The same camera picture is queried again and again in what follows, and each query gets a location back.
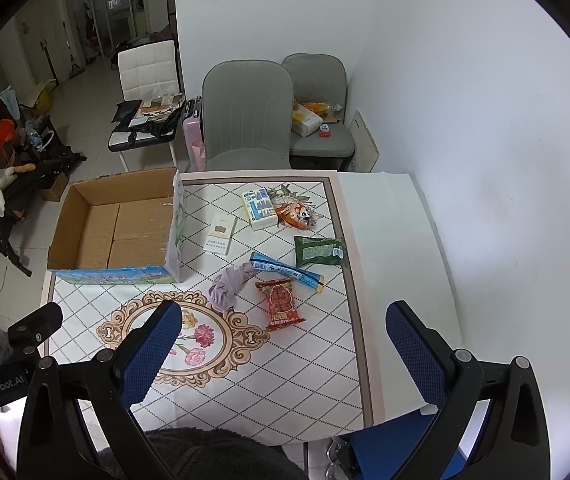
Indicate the flat board against wall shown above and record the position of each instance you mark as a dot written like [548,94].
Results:
[366,151]

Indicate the grey chair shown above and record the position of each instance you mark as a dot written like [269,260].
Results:
[246,108]
[321,87]

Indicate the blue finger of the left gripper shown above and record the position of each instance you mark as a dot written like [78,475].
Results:
[37,327]

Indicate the white box on chair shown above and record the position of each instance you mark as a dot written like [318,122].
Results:
[304,121]

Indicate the pile of clothes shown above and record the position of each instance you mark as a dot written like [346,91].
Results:
[34,161]

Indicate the pink suitcase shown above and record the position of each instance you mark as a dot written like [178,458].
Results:
[193,137]

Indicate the grey chair back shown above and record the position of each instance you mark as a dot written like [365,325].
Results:
[321,87]

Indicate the open cardboard box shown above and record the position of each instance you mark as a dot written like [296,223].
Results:
[121,229]

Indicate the red floral snack bag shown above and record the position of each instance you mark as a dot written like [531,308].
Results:
[281,303]

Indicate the grey chair front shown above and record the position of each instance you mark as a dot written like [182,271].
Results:
[246,108]

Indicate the green snack bag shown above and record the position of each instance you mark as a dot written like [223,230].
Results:
[327,251]

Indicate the blue chair seat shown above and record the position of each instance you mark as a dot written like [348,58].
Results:
[376,452]

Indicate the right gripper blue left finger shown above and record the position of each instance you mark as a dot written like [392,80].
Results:
[54,439]

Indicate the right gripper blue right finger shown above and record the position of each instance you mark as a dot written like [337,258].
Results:
[512,442]

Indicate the yellow blue tissue pack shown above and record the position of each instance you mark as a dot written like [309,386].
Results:
[259,209]

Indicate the blue long snack packet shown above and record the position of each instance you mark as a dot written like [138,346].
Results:
[261,262]

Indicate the white padded chair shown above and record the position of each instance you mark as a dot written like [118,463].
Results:
[152,99]

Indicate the orange snack wrapper pile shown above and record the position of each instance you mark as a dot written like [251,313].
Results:
[293,208]

